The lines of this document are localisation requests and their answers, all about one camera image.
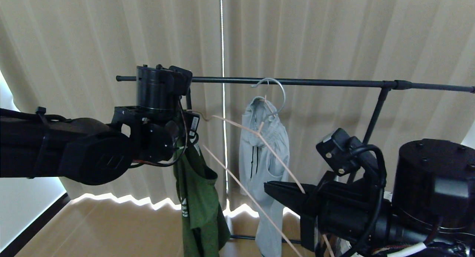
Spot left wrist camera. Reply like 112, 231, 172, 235
169, 66, 193, 96

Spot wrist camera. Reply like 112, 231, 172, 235
169, 66, 193, 96
316, 128, 376, 177

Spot black cable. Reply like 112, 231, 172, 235
341, 144, 387, 257

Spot beige curtain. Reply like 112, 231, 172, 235
0, 0, 475, 218

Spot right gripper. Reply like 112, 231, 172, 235
300, 171, 394, 255

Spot green sleeveless shirt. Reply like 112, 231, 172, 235
173, 138, 231, 257

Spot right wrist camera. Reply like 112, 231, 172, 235
316, 128, 376, 177

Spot black clothes rack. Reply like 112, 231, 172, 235
116, 75, 475, 246

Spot pale grey shorts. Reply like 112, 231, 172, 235
239, 97, 290, 257

